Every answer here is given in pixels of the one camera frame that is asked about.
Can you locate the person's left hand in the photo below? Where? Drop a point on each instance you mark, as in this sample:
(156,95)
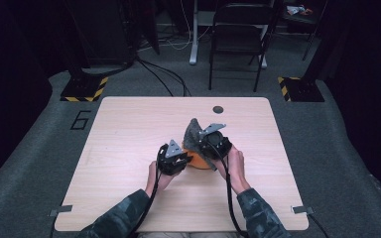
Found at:
(157,181)

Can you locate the grey tape strip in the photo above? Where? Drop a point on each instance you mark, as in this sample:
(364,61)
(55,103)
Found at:
(302,210)
(59,210)

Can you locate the grey cloth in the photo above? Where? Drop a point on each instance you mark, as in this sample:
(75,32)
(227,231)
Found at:
(191,132)

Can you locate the black folding chair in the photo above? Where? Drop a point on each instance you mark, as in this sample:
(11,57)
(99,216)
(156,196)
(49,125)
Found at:
(239,39)

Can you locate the white and orange clutter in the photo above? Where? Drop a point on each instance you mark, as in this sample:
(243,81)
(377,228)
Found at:
(297,10)

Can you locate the orange round toy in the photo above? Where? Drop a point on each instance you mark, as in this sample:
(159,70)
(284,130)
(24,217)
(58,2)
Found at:
(196,162)

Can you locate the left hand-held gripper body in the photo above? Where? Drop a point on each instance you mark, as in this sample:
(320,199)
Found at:
(169,162)

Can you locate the dark cabinet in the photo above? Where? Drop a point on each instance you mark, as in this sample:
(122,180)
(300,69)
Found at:
(102,29)

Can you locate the person's right hand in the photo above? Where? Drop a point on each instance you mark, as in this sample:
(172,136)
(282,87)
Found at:
(236,168)

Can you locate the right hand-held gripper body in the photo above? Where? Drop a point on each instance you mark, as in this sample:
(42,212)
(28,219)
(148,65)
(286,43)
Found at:
(216,147)

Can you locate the black table grommet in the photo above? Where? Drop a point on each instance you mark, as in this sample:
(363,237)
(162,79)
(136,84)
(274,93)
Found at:
(218,109)

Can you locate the white desk leg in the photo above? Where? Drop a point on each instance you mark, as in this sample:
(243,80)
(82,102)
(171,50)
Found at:
(194,33)

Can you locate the striped black stand base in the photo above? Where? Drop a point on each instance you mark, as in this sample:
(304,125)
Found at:
(302,90)
(84,89)

